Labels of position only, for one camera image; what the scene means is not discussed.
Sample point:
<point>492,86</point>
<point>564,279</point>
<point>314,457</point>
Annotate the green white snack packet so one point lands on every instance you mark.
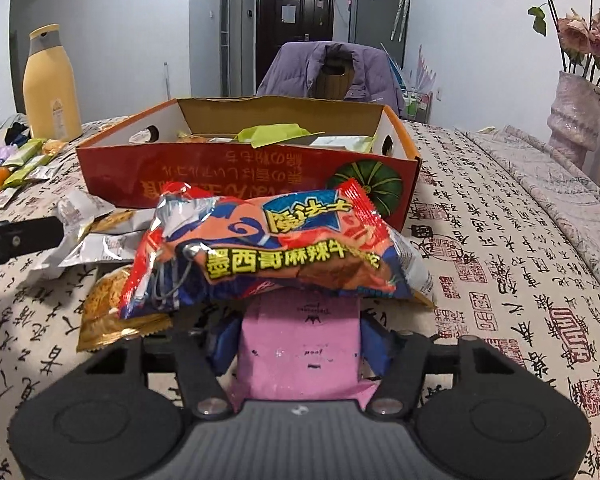
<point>342,143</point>

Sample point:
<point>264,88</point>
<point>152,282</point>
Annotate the dried pink roses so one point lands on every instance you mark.
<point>577,32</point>

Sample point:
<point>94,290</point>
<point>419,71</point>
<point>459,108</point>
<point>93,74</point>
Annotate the orange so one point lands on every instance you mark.
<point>0,177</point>

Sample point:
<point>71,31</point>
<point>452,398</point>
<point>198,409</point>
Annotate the grey side door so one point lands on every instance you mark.
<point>232,35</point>

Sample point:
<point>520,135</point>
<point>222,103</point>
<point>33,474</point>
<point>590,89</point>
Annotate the folded umbrella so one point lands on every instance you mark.
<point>401,10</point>

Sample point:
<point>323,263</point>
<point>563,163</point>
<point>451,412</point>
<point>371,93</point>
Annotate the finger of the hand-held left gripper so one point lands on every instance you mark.
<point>20,242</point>

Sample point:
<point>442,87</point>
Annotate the pink vase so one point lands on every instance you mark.
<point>575,115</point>

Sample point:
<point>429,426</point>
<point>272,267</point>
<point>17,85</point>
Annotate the small gold snack packet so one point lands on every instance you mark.
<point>55,147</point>

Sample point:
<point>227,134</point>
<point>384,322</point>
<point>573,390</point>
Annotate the red cardboard box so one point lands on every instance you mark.
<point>255,180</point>

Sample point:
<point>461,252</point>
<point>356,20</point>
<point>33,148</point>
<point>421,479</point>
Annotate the purple jacket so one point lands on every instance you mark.
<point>290,75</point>

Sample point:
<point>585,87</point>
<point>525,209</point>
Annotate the small green snack packet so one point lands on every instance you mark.
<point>25,150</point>
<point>27,172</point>

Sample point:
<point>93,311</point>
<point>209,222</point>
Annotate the dark brown door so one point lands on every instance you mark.
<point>295,45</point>

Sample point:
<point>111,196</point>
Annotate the grey refrigerator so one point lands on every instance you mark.
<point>372,20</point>

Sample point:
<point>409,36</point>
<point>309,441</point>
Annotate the orange long snack packet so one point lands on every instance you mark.
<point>192,136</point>

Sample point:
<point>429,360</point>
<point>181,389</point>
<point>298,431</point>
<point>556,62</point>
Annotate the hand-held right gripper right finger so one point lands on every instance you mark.
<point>377,342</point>

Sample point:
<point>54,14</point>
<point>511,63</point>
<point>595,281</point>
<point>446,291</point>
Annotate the small black object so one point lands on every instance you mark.
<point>16,134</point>

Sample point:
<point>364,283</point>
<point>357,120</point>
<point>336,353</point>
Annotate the yellow bottle with grey cap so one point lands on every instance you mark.
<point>50,95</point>

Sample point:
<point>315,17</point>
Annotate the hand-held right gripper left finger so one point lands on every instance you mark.
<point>222,347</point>

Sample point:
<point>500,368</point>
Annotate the small silver snack packet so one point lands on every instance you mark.
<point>45,170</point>

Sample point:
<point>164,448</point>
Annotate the quilted grey blanket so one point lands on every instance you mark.
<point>555,195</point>

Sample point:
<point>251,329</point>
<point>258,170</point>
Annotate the wooden chair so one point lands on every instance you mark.
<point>332,82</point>

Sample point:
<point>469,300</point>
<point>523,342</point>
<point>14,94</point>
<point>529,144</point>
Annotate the blue red noodle snack bag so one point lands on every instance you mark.
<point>280,250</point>

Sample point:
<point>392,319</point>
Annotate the lime green snack packet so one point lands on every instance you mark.
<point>275,134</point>

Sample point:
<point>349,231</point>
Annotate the pink snack packet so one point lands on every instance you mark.
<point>300,355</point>

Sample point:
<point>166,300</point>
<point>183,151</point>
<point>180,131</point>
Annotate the cluttered storage rack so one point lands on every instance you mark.
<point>412,95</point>

